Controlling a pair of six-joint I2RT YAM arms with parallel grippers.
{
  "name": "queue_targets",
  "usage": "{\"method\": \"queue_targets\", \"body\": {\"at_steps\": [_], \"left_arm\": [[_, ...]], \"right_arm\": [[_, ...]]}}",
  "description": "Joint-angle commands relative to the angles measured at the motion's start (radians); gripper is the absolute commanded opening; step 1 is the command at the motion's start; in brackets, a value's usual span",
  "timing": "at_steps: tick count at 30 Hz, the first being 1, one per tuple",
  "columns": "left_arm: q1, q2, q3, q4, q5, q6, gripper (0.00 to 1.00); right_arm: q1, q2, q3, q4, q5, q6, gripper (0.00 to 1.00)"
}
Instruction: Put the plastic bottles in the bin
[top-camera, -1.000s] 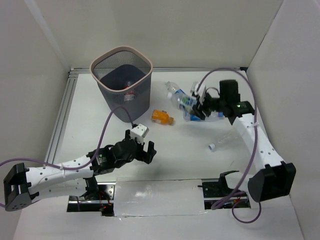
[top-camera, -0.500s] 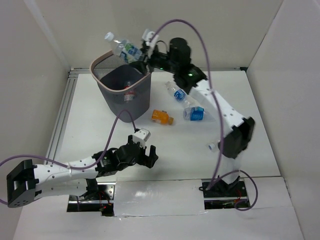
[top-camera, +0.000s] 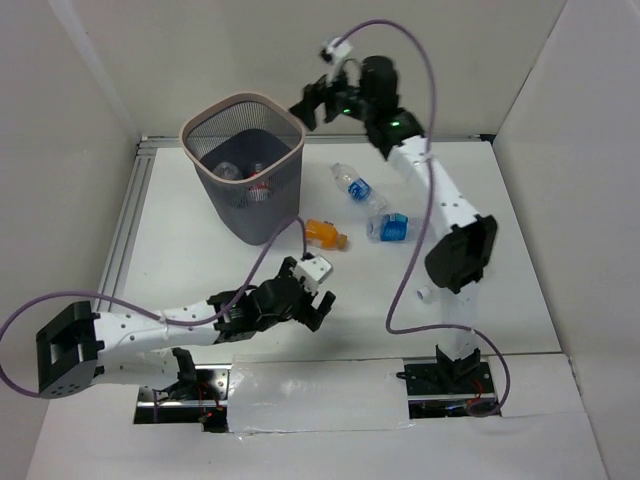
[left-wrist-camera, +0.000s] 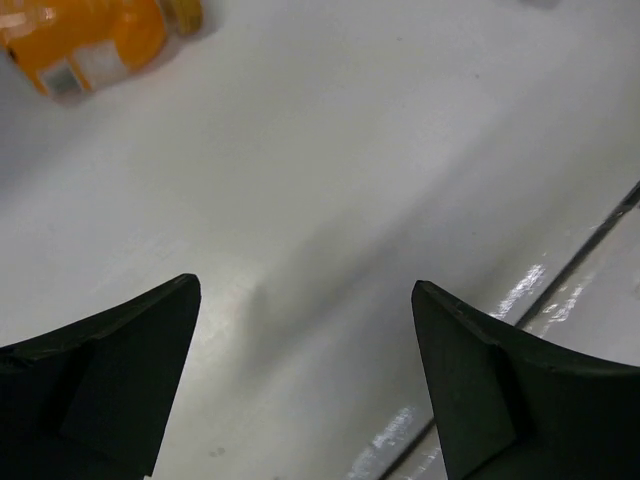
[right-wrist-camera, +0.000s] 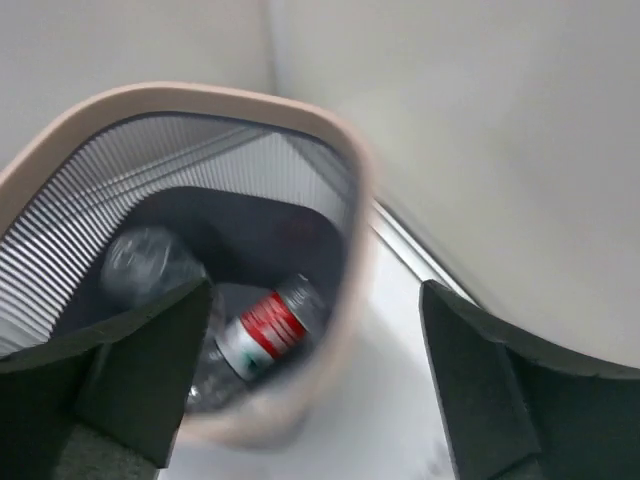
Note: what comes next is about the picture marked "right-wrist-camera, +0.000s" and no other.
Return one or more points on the red label water bottle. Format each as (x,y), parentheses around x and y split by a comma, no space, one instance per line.
(261,336)

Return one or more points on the aluminium frame rail back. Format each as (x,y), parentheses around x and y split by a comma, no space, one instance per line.
(412,253)

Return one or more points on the grey mesh waste bin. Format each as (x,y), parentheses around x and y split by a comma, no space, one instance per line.
(259,188)

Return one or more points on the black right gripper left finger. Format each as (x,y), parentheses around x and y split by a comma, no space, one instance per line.
(104,402)

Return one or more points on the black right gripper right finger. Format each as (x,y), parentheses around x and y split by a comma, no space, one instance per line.
(515,406)

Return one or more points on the green label water bottle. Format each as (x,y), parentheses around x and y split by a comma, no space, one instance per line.
(144,264)

